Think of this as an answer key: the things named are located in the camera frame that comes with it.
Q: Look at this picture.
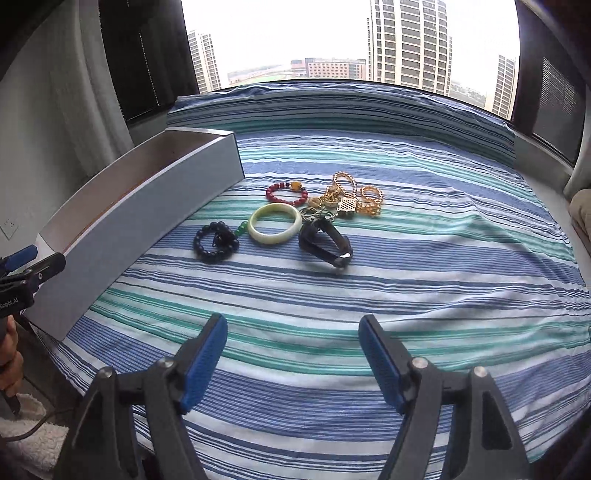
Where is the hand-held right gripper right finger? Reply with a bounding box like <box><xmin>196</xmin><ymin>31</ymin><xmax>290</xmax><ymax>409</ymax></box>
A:
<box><xmin>358</xmin><ymin>315</ymin><xmax>536</xmax><ymax>480</ymax></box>

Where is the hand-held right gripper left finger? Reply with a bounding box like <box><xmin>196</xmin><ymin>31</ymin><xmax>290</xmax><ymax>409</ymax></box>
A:
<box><xmin>53</xmin><ymin>314</ymin><xmax>229</xmax><ymax>480</ymax></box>

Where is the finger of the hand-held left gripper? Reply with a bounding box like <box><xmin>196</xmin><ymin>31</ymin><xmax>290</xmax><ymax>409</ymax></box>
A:
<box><xmin>9</xmin><ymin>252</ymin><xmax>66</xmax><ymax>296</ymax></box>
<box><xmin>0</xmin><ymin>244</ymin><xmax>39</xmax><ymax>278</ymax></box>

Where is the long grey box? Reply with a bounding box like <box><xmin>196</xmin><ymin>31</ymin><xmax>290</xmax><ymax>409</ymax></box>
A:
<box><xmin>23</xmin><ymin>127</ymin><xmax>245</xmax><ymax>342</ymax></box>

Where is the black bead bracelet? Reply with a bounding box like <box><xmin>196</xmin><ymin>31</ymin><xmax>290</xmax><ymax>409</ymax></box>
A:
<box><xmin>193</xmin><ymin>220</ymin><xmax>249</xmax><ymax>265</ymax></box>

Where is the black wrist band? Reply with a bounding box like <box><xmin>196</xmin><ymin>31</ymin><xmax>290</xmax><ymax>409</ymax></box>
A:
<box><xmin>298</xmin><ymin>218</ymin><xmax>354</xmax><ymax>269</ymax></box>

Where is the pale jade bangle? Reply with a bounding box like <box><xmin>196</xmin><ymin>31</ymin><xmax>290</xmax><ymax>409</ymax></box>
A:
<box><xmin>247</xmin><ymin>203</ymin><xmax>303</xmax><ymax>244</ymax></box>

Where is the red bead bracelet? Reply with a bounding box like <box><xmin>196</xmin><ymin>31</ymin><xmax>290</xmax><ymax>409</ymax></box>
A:
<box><xmin>264</xmin><ymin>181</ymin><xmax>308</xmax><ymax>208</ymax></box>

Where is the person's left hand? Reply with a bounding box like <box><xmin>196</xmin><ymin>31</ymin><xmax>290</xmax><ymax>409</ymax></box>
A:
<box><xmin>0</xmin><ymin>318</ymin><xmax>24</xmax><ymax>398</ymax></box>

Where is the striped bed sheet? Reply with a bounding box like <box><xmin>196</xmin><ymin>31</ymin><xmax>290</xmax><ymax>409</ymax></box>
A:
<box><xmin>46</xmin><ymin>80</ymin><xmax>591</xmax><ymax>467</ymax></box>

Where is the white fluffy rug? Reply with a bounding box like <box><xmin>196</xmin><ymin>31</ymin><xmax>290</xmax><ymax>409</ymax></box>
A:
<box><xmin>0</xmin><ymin>392</ymin><xmax>71</xmax><ymax>462</ymax></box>

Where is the grey curtain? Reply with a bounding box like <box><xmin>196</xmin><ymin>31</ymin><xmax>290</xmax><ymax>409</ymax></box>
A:
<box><xmin>65</xmin><ymin>0</ymin><xmax>148</xmax><ymax>158</ymax></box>

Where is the beige cushion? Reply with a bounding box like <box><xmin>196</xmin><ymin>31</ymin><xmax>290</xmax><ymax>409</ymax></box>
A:
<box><xmin>567</xmin><ymin>187</ymin><xmax>591</xmax><ymax>252</ymax></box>

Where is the slim apartment building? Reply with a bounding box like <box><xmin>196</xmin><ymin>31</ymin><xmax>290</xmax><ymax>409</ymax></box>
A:
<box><xmin>187</xmin><ymin>30</ymin><xmax>223</xmax><ymax>93</ymax></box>

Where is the low brick building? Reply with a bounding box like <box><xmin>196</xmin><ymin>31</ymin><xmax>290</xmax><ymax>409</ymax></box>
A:
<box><xmin>290</xmin><ymin>57</ymin><xmax>368</xmax><ymax>80</ymax></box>

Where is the distant apartment building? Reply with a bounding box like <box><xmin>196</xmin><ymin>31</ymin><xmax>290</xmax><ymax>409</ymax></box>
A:
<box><xmin>492</xmin><ymin>54</ymin><xmax>518</xmax><ymax>118</ymax></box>

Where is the dark louvred window panel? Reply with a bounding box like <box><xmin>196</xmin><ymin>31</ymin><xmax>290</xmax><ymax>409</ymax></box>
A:
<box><xmin>512</xmin><ymin>0</ymin><xmax>587</xmax><ymax>164</ymax></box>

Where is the tall apartment building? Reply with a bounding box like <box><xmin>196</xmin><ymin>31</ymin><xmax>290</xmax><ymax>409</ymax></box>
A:
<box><xmin>367</xmin><ymin>0</ymin><xmax>453</xmax><ymax>97</ymax></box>

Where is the black cable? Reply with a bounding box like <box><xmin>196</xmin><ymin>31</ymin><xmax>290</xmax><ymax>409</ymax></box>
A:
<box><xmin>0</xmin><ymin>411</ymin><xmax>70</xmax><ymax>441</ymax></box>

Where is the gold chain bracelet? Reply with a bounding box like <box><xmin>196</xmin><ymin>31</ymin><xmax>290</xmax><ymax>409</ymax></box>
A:
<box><xmin>332</xmin><ymin>170</ymin><xmax>358</xmax><ymax>195</ymax></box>
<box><xmin>357</xmin><ymin>185</ymin><xmax>385</xmax><ymax>217</ymax></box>

